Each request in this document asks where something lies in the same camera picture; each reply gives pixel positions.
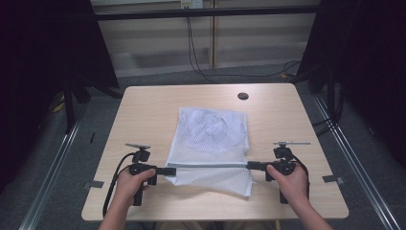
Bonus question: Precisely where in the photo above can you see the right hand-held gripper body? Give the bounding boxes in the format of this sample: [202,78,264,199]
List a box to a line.
[264,141,311,205]

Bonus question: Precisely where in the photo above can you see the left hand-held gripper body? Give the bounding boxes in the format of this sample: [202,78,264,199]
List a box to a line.
[124,143,158,207]

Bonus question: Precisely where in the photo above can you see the white mesh laundry bag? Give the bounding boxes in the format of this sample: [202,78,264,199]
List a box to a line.
[165,106,255,197]

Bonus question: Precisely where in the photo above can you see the person's left hand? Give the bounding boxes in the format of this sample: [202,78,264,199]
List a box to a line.
[115,168,157,207]

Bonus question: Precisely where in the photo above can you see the person's right hand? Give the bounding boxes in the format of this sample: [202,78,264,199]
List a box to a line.
[266,164,309,209]

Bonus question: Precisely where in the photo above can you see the grey tape piece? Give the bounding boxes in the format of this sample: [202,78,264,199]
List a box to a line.
[322,174,346,185]
[83,180,105,190]

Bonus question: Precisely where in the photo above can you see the black stand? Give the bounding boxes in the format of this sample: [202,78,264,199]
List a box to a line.
[326,68,345,124]
[61,81,79,135]

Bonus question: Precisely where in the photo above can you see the black curtain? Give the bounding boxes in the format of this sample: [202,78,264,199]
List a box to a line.
[0,0,120,193]
[295,0,406,169]

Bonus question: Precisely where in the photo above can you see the black horizontal bar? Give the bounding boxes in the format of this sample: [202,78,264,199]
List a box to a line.
[95,5,320,21]

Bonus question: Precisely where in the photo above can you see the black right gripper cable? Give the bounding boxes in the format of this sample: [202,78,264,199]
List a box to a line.
[290,153,311,201]

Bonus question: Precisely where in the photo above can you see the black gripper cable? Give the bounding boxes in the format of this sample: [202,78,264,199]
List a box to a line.
[290,153,311,201]
[101,152,137,219]

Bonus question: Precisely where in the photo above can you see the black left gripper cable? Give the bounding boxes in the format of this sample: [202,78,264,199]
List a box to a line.
[101,152,137,219]

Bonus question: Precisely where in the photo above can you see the metal floor rail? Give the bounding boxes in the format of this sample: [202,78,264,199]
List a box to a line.
[310,94,402,230]
[18,104,89,230]

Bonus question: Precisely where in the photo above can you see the black hanging cable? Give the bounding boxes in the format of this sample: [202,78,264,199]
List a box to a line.
[186,16,303,79]

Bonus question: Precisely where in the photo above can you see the white wall socket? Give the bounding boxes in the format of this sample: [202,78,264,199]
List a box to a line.
[180,0,204,10]

